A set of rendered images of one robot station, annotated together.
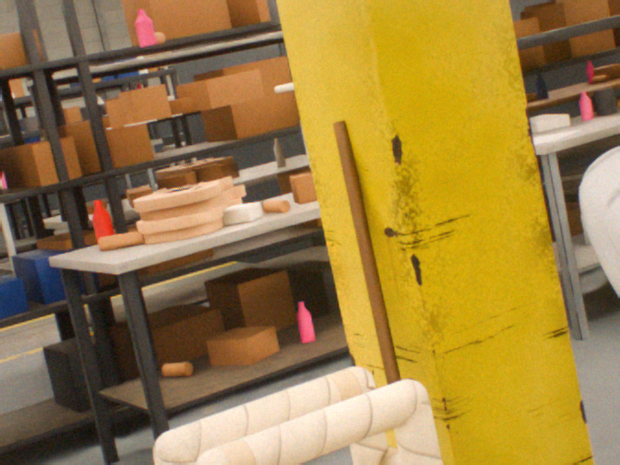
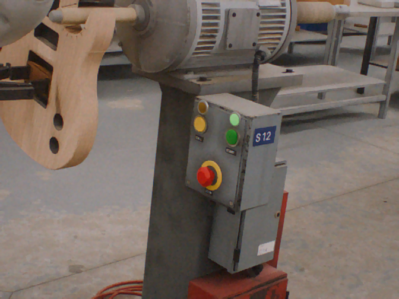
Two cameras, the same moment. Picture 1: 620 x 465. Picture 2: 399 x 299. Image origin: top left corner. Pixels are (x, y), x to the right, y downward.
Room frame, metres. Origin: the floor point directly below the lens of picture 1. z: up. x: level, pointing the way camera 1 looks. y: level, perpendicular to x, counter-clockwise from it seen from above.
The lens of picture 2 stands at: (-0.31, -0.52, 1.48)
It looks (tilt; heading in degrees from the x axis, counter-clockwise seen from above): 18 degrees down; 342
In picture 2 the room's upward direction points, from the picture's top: 7 degrees clockwise
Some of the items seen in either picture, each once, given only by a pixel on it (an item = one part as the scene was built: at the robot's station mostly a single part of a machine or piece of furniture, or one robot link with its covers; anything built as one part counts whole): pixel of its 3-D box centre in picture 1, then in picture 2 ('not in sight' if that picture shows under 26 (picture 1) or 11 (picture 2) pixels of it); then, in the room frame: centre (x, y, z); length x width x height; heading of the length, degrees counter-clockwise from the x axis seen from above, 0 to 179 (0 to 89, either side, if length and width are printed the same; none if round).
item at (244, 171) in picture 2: not in sight; (243, 155); (1.11, -1.07, 0.99); 0.24 x 0.21 x 0.26; 118
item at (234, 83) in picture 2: not in sight; (219, 71); (1.39, -1.09, 1.11); 0.36 x 0.24 x 0.04; 118
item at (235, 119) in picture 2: not in sight; (234, 119); (0.99, -1.00, 1.11); 0.03 x 0.01 x 0.03; 28
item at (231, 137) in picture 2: not in sight; (233, 136); (0.99, -1.00, 1.07); 0.03 x 0.01 x 0.03; 28
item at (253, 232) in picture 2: not in sight; (255, 158); (1.26, -1.16, 0.93); 0.15 x 0.10 x 0.55; 118
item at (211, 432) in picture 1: (268, 416); not in sight; (0.97, 0.06, 1.20); 0.20 x 0.03 x 0.03; 117
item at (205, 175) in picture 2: not in sight; (208, 175); (1.02, -0.97, 0.98); 0.04 x 0.04 x 0.04; 28
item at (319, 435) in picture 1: (315, 434); not in sight; (0.90, 0.02, 1.20); 0.20 x 0.03 x 0.03; 117
